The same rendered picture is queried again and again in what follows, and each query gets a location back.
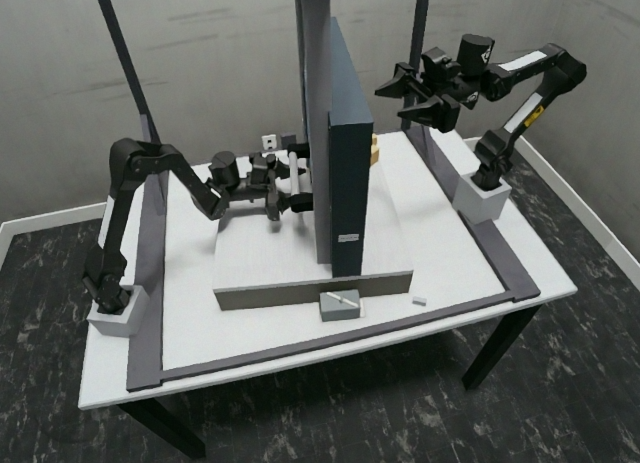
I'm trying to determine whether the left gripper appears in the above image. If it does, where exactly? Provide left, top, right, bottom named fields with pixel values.
left=374, top=62, right=462, bottom=134

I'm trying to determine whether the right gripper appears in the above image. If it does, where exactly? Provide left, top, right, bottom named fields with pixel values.
left=242, top=153, right=291, bottom=221

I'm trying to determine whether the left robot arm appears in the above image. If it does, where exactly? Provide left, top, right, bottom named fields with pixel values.
left=420, top=34, right=587, bottom=192

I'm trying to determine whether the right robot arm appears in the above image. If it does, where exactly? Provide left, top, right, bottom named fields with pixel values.
left=81, top=138, right=267, bottom=315

